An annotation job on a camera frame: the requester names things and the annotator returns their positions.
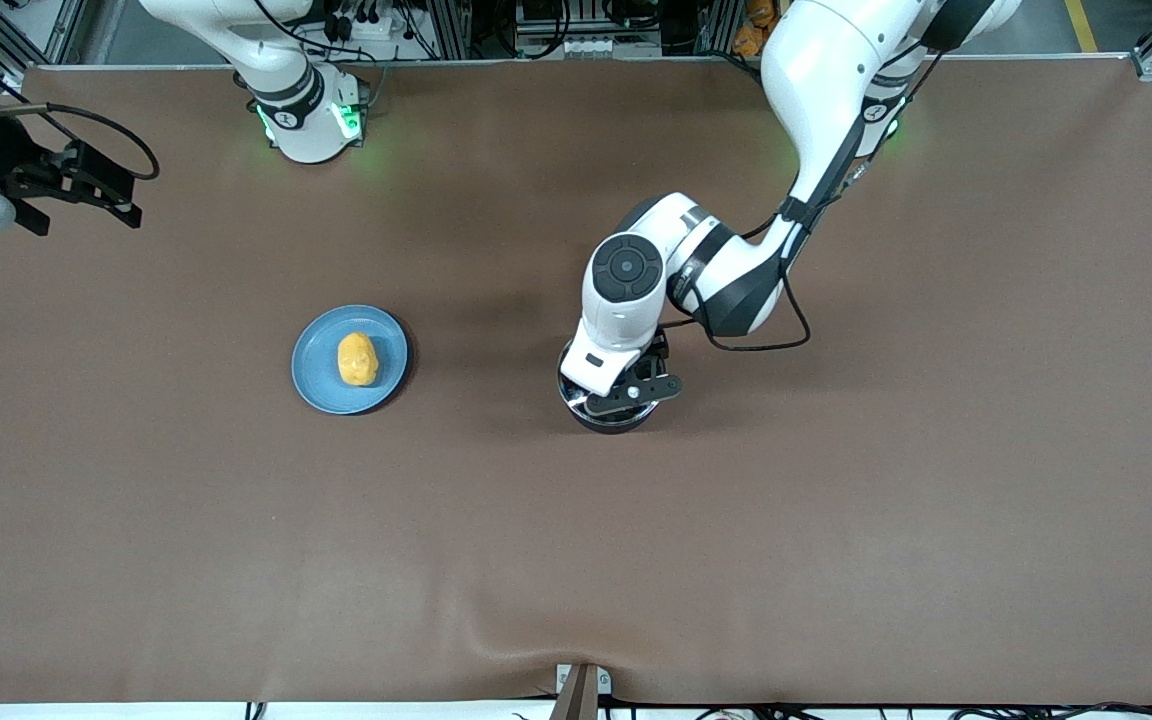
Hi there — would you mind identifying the yellow potato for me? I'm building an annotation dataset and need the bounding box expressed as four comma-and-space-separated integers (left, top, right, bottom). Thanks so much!
337, 332, 380, 388

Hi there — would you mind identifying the large table cover mat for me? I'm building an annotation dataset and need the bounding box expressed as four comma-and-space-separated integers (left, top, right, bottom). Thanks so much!
0, 57, 1152, 706

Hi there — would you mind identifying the blue round plate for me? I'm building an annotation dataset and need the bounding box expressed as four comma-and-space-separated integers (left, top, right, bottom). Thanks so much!
291, 304, 410, 416

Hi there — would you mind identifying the power strip with black plugs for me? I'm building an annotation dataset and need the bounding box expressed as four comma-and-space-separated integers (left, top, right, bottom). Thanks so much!
321, 5, 407, 41

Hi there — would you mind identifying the white power strip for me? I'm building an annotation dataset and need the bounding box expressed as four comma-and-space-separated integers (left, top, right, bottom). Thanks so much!
516, 33, 672, 58

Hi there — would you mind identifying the bag of orange snacks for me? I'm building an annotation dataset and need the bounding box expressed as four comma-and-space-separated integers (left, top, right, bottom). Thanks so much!
733, 0, 777, 56

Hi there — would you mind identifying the brown wooden strip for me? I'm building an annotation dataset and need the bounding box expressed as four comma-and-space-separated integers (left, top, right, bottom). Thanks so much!
549, 665, 599, 720

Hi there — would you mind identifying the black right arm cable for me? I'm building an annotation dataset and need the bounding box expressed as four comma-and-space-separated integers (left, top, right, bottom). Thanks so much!
0, 103, 159, 183

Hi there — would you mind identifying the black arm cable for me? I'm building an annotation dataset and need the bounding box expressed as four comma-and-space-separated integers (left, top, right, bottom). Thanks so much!
0, 103, 159, 183
671, 50, 947, 353

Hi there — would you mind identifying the black pot with blue handle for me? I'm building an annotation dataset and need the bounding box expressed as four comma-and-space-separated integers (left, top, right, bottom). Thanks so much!
556, 340, 672, 436

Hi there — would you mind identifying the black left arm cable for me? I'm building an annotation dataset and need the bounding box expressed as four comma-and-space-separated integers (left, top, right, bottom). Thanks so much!
671, 50, 947, 353

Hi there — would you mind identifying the metal table clamp bracket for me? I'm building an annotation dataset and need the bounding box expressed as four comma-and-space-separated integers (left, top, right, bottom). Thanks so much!
556, 663, 613, 697

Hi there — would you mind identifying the aluminium frame post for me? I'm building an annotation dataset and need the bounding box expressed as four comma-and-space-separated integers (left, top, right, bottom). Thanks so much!
426, 0, 482, 61
696, 0, 747, 56

